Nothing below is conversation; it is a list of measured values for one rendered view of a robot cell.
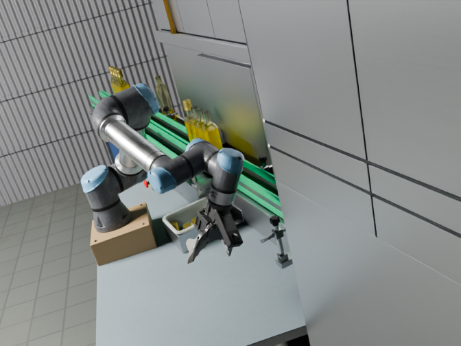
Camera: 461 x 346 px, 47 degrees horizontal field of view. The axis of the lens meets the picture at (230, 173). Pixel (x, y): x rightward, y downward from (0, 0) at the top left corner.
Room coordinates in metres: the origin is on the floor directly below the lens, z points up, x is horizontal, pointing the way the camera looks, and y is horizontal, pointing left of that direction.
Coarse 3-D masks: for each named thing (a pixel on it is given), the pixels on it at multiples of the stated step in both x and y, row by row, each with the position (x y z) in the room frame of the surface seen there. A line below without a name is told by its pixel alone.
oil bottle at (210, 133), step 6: (204, 126) 2.05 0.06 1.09; (210, 126) 2.04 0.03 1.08; (216, 126) 2.05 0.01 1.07; (204, 132) 2.05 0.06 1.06; (210, 132) 2.03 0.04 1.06; (216, 132) 2.04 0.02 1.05; (204, 138) 2.06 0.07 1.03; (210, 138) 2.03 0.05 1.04; (216, 138) 2.04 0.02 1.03; (216, 144) 2.04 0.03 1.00
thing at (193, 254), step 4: (188, 240) 1.34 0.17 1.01; (192, 240) 1.33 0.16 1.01; (204, 240) 1.30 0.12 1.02; (188, 244) 1.33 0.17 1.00; (192, 244) 1.32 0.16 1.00; (200, 244) 1.30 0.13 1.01; (204, 244) 1.30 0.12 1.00; (188, 248) 1.32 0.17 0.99; (192, 248) 1.30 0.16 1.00; (200, 248) 1.30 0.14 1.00; (192, 252) 1.29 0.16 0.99; (196, 252) 1.29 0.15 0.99; (188, 256) 1.30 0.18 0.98; (192, 256) 1.29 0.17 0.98; (196, 256) 1.30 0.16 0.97; (188, 260) 1.30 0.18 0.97; (192, 260) 1.29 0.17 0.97
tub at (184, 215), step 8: (200, 200) 1.89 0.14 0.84; (184, 208) 1.86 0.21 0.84; (192, 208) 1.88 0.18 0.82; (200, 208) 1.89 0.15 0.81; (168, 216) 1.84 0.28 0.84; (176, 216) 1.85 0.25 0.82; (184, 216) 1.86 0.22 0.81; (192, 216) 1.87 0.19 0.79; (168, 224) 1.76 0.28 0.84; (192, 224) 1.84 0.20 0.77; (176, 232) 1.69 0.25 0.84; (184, 232) 1.69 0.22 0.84
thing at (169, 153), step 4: (88, 96) 3.58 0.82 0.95; (92, 96) 3.52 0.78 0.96; (92, 100) 3.51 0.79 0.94; (96, 100) 3.38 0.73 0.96; (92, 104) 3.57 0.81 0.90; (96, 104) 3.44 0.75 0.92; (148, 136) 2.45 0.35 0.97; (148, 140) 2.46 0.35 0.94; (152, 140) 2.39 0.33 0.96; (156, 144) 2.35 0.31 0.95; (160, 144) 2.30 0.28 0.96; (160, 148) 2.31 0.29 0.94; (164, 148) 2.25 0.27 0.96; (164, 152) 2.28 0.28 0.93; (168, 152) 2.21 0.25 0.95; (172, 152) 2.16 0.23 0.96; (168, 156) 2.23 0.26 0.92; (172, 156) 2.16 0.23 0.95; (176, 156) 2.11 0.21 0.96; (196, 180) 1.97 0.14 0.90
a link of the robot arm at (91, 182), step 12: (96, 168) 1.93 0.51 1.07; (108, 168) 1.92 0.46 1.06; (84, 180) 1.86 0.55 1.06; (96, 180) 1.84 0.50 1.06; (108, 180) 1.87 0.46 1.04; (120, 180) 1.88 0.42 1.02; (84, 192) 1.87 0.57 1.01; (96, 192) 1.84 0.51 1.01; (108, 192) 1.85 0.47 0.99; (120, 192) 1.89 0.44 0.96; (96, 204) 1.84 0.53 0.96; (108, 204) 1.84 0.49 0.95
